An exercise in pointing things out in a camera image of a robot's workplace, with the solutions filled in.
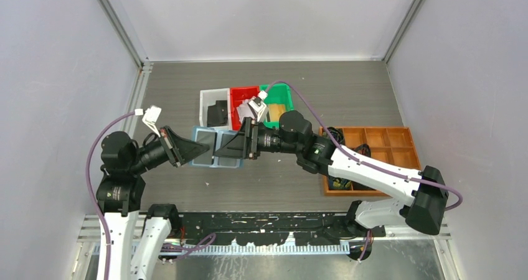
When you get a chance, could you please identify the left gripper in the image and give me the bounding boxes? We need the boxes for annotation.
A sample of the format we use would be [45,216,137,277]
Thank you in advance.
[129,124,209,173]

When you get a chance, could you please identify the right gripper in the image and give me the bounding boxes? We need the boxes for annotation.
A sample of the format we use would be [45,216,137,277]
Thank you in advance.
[216,116,301,159]

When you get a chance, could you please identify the grey card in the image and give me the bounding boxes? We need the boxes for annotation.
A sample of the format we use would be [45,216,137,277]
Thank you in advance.
[192,131,217,166]

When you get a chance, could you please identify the blue leather card holder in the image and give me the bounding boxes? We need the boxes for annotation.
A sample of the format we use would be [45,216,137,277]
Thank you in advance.
[189,126,243,169]

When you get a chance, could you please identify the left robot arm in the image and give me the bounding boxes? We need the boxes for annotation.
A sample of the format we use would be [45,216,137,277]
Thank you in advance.
[95,126,211,279]

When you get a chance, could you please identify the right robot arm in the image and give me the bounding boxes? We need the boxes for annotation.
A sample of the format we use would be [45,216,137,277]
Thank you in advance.
[214,110,449,237]

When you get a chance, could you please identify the silver cards in red bin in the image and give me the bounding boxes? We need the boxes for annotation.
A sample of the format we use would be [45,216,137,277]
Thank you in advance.
[236,100,255,123]

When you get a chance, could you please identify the black cards in white bin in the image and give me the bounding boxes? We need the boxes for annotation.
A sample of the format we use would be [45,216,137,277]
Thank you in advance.
[207,100,229,128]

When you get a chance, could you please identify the gold cards in green bin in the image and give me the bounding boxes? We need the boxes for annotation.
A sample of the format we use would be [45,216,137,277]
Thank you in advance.
[266,103,286,123]

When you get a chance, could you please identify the red plastic bin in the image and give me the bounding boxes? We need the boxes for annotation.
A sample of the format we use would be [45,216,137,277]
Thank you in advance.
[229,86,260,131]

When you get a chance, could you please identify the white plastic bin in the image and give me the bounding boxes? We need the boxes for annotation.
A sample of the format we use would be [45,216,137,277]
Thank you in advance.
[199,88,233,130]

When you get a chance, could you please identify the green plastic bin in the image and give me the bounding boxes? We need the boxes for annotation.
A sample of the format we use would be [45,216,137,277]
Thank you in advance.
[263,83,294,128]

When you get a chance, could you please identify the rolled belt top left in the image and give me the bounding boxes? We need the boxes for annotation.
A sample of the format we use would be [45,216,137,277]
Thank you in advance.
[325,127,346,145]

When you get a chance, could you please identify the rolled belt bottom left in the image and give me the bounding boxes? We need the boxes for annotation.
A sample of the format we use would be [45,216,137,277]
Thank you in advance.
[328,177,352,190]

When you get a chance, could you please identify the orange compartment tray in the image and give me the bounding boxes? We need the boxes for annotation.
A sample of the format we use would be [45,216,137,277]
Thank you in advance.
[322,126,422,197]

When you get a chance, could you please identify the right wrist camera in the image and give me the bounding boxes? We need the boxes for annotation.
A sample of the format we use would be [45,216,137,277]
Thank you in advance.
[248,90,269,123]

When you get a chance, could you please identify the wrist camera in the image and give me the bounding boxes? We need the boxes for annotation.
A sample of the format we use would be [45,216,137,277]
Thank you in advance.
[248,90,269,123]
[134,105,162,137]

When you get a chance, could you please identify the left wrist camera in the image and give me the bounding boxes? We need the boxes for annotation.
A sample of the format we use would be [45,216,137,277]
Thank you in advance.
[134,105,162,137]

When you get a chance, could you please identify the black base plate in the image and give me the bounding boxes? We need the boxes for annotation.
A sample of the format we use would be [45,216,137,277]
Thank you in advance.
[169,212,366,246]

